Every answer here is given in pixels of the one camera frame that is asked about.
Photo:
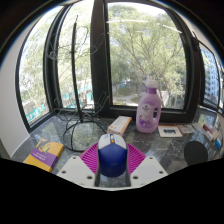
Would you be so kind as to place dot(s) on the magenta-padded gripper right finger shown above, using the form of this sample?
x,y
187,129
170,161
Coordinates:
x,y
146,168

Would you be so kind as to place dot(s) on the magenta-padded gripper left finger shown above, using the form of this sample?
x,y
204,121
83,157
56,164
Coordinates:
x,y
78,168

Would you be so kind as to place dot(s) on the blue and white computer mouse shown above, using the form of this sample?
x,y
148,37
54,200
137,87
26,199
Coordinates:
x,y
112,158

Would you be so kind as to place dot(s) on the round black mouse pad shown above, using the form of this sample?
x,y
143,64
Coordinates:
x,y
196,152

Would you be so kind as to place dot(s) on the yellow and purple book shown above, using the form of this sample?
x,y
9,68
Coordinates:
x,y
45,155

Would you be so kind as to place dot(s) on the white card with dark print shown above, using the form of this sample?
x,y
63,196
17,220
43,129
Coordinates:
x,y
170,131

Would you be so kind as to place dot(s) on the orange and white cardboard box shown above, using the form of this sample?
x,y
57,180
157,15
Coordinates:
x,y
119,125

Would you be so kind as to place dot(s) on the purple detergent bottle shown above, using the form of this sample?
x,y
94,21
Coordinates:
x,y
148,113

